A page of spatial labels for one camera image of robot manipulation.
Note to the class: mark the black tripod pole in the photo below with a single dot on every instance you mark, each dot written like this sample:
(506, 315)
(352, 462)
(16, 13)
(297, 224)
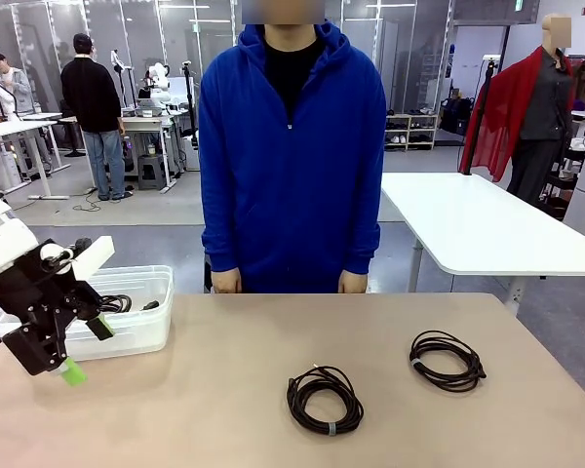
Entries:
(482, 112)

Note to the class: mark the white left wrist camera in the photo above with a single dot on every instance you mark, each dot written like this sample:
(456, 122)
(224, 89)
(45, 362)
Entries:
(95, 256)

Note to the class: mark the person's left hand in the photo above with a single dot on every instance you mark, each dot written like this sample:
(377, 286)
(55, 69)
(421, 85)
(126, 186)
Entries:
(354, 283)

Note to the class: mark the wooden shoe rack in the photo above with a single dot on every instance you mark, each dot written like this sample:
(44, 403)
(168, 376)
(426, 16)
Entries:
(412, 116)

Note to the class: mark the person's right hand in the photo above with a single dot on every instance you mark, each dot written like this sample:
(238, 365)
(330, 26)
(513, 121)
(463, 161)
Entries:
(226, 283)

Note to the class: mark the red shawl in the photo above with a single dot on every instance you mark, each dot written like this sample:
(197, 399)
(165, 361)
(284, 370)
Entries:
(492, 122)

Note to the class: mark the white device on stand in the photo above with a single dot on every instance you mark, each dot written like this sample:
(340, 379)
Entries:
(118, 61)

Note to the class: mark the gray workbench desk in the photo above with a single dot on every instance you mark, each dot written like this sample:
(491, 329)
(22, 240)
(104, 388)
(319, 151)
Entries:
(141, 122)

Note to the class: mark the person's right forearm blue sleeve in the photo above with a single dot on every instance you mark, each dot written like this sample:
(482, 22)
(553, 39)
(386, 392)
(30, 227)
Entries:
(219, 239)

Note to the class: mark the person in gray hoodie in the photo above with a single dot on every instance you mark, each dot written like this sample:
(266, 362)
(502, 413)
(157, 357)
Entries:
(17, 90)

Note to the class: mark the black camera stand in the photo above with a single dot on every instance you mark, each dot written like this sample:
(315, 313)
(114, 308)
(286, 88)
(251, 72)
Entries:
(190, 107)

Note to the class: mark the white rounded table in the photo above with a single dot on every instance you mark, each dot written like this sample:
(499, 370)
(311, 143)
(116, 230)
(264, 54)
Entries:
(468, 219)

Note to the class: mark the mannequin in dark clothes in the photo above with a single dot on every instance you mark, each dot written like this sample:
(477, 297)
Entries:
(546, 112)

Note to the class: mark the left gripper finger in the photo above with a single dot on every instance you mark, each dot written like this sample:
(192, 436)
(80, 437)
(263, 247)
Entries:
(73, 375)
(100, 326)

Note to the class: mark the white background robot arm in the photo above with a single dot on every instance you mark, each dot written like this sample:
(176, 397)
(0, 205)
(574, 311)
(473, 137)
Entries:
(10, 105)

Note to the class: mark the long white table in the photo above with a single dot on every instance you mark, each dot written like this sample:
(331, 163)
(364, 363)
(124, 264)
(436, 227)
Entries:
(10, 128)

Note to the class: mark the small white background robot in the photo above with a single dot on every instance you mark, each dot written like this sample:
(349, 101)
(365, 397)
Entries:
(160, 78)

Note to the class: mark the person in blue hoodie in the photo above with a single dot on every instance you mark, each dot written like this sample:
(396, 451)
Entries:
(292, 170)

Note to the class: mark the clear plastic storage box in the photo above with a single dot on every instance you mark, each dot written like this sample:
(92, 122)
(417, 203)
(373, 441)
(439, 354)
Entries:
(141, 336)

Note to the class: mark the man in black jacket jeans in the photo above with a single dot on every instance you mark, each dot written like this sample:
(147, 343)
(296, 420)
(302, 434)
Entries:
(90, 97)

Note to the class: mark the gray step stool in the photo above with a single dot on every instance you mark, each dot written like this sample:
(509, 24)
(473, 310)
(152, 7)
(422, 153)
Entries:
(151, 170)

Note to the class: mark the person's left forearm blue sleeve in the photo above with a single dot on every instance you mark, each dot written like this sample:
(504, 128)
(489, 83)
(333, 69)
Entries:
(363, 239)

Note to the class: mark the black bags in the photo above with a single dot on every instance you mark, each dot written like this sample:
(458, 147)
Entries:
(456, 114)

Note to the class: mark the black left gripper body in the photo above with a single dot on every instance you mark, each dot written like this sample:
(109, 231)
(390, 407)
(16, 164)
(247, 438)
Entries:
(34, 278)

